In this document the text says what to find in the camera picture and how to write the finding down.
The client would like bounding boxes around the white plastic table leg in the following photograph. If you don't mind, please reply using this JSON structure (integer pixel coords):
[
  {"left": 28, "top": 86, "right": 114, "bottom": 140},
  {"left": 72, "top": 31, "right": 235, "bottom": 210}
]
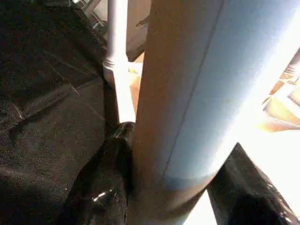
[
  {"left": 124, "top": 0, "right": 300, "bottom": 225},
  {"left": 103, "top": 0, "right": 136, "bottom": 125}
]

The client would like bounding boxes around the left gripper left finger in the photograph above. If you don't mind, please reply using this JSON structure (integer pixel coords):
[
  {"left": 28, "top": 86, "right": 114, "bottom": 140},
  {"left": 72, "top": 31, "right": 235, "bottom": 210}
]
[{"left": 59, "top": 123, "right": 134, "bottom": 225}]

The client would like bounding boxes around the white plastic table top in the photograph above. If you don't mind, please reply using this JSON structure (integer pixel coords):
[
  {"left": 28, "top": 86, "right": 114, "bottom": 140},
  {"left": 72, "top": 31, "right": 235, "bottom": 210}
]
[{"left": 127, "top": 47, "right": 300, "bottom": 225}]

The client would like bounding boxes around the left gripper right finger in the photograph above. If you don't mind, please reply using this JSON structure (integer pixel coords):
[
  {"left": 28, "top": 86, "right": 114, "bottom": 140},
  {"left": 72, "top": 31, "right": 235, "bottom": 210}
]
[{"left": 207, "top": 143, "right": 300, "bottom": 225}]

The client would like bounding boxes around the black work mat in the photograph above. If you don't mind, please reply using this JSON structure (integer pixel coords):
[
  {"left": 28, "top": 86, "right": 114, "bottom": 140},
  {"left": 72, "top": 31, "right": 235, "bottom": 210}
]
[{"left": 0, "top": 0, "right": 150, "bottom": 225}]

